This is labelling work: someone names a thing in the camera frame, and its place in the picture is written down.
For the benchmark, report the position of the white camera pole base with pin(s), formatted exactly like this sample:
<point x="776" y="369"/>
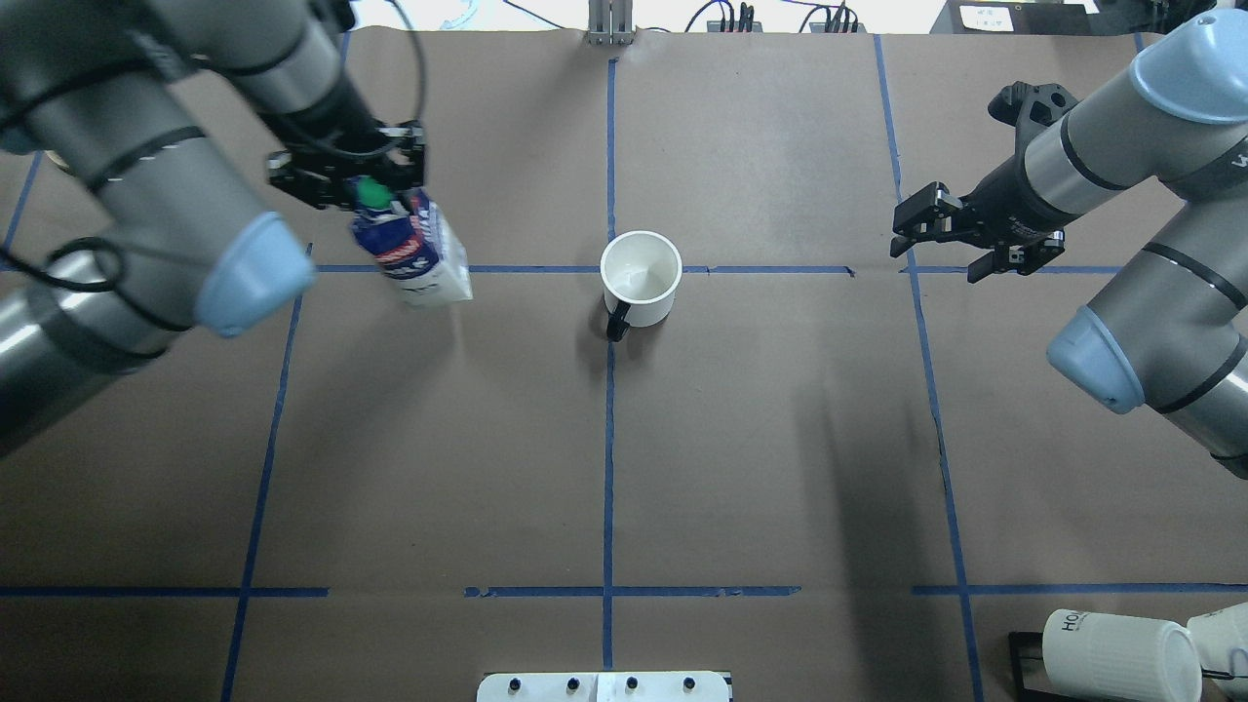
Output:
<point x="680" y="685"/>

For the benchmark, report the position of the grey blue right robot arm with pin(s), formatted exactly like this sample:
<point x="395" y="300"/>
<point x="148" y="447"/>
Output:
<point x="1166" y="332"/>

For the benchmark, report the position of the black wire cup rack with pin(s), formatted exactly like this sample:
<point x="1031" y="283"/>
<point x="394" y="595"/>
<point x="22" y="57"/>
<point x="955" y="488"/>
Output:
<point x="1025" y="654"/>

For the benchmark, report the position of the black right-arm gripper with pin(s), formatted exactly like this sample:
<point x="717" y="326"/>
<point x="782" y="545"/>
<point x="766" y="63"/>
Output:
<point x="1004" y="201"/>

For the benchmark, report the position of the blue Pascual milk carton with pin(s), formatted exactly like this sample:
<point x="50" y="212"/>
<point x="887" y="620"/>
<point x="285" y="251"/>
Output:
<point x="411" y="243"/>

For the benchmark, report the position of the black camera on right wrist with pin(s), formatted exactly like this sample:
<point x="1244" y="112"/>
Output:
<point x="1030" y="109"/>

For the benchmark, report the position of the aluminium frame post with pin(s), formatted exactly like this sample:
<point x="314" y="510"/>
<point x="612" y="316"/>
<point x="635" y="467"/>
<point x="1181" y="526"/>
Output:
<point x="610" y="23"/>

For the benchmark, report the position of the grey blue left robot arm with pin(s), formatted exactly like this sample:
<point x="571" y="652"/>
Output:
<point x="191" y="242"/>

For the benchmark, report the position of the white smiley face mug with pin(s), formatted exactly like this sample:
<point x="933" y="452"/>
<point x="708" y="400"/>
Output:
<point x="640" y="272"/>

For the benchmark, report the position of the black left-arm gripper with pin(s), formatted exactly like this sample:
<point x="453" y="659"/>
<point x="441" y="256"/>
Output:
<point x="334" y="128"/>

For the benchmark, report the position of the white ribbed HOME cup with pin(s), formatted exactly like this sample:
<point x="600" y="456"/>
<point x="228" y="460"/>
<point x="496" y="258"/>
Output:
<point x="1104" y="656"/>

